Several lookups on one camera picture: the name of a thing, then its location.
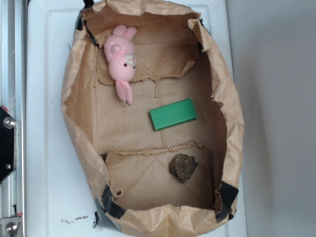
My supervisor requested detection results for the pink plush bunny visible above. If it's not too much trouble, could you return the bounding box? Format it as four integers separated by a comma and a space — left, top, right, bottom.
104, 25, 137, 105

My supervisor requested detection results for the aluminium frame rail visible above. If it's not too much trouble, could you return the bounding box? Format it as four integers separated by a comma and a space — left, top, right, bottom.
0, 0, 27, 237

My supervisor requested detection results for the green rectangular block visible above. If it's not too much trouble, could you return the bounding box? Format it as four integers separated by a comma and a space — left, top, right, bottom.
149, 99, 197, 131

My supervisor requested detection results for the black mounting bracket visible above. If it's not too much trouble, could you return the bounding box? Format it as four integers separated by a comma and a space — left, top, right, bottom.
0, 107, 16, 184

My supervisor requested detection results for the brown rock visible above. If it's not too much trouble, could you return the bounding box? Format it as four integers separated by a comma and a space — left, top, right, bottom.
169, 154, 198, 183

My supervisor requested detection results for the white tray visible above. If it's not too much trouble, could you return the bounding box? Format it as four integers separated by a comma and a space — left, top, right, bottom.
25, 0, 247, 237

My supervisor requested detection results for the brown paper bag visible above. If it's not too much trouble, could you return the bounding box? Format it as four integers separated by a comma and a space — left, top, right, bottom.
61, 0, 244, 237

